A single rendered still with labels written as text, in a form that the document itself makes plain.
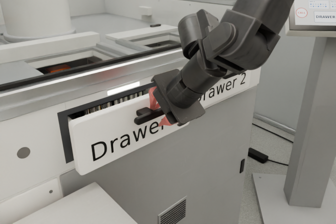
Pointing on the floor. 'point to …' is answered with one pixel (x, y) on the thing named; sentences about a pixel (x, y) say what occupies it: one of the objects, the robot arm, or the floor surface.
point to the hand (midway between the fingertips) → (158, 116)
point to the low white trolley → (81, 209)
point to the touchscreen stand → (307, 152)
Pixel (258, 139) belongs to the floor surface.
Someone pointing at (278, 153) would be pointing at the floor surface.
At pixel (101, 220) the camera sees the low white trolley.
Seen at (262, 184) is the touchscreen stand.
